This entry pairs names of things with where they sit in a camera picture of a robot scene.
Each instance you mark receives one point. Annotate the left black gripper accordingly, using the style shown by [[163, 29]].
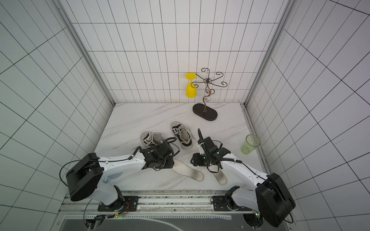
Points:
[[169, 164]]

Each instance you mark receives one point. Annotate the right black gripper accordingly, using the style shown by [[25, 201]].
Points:
[[206, 149]]

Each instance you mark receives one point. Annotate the black white sneaker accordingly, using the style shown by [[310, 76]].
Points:
[[150, 139], [183, 134]]

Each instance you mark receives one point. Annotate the white insole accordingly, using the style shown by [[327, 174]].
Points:
[[182, 169], [218, 174]]

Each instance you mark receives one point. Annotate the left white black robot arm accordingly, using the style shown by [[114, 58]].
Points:
[[92, 177]]

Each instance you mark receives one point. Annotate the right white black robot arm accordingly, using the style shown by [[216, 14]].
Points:
[[261, 197]]

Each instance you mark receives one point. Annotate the green transparent plastic cup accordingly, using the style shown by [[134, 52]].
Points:
[[250, 144]]

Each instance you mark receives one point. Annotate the black metal glass rack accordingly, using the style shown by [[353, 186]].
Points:
[[201, 109]]

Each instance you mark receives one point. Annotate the light blue ceramic mug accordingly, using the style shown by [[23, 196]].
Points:
[[112, 179]]

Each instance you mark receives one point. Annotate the yellow plastic wine glass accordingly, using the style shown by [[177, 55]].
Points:
[[191, 90]]

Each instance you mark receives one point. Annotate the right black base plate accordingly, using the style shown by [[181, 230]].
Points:
[[226, 204]]

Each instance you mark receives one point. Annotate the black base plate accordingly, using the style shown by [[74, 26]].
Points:
[[127, 204], [226, 204]]

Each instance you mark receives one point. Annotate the aluminium rail frame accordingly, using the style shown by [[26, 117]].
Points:
[[158, 204]]

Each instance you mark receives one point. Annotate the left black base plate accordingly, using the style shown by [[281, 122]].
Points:
[[127, 204]]

